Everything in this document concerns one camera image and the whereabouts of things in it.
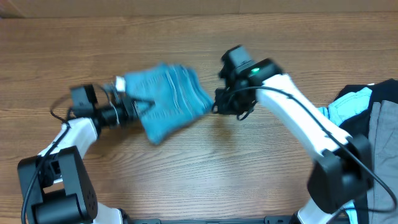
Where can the black garment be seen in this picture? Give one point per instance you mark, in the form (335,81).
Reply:
(386,90)

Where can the grey garment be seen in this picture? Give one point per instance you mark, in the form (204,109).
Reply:
(383,138)

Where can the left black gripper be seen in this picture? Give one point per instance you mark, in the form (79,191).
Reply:
(129,106)

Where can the blue denim jeans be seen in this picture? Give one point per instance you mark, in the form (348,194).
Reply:
(172,98)

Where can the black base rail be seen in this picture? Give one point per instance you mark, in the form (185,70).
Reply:
(283,219)

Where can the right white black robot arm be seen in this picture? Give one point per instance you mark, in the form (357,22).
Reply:
(340,161)

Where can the light blue shirt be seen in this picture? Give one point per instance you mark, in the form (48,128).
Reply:
(341,112)

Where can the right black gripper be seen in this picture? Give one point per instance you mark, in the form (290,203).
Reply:
(223,109)

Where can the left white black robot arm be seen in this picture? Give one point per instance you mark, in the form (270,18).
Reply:
(55,185)

